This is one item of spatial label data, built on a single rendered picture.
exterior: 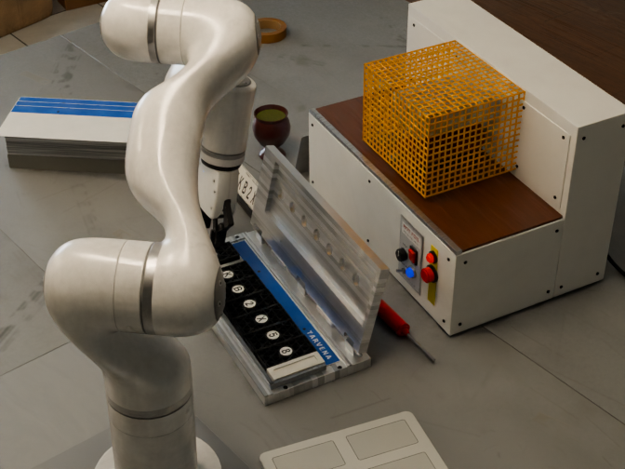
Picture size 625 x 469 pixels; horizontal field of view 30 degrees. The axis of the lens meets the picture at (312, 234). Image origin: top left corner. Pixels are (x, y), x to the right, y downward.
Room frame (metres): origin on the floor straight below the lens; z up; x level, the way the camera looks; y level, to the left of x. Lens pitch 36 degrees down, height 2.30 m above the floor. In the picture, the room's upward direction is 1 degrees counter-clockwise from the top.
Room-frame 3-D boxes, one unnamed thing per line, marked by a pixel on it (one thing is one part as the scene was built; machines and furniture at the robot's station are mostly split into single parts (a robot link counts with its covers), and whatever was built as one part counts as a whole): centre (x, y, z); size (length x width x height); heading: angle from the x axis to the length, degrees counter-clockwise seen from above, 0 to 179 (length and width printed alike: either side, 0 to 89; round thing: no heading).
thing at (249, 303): (1.65, 0.12, 0.93); 0.10 x 0.05 x 0.01; 117
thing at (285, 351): (1.52, 0.05, 0.93); 0.10 x 0.05 x 0.01; 117
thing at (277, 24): (2.80, 0.12, 0.91); 0.10 x 0.10 x 0.02
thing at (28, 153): (2.21, 0.46, 0.95); 0.40 x 0.13 x 0.11; 83
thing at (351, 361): (1.66, 0.09, 0.92); 0.44 x 0.21 x 0.04; 27
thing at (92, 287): (1.18, 0.26, 1.29); 0.19 x 0.12 x 0.24; 83
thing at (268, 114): (2.20, 0.09, 0.96); 0.09 x 0.09 x 0.11
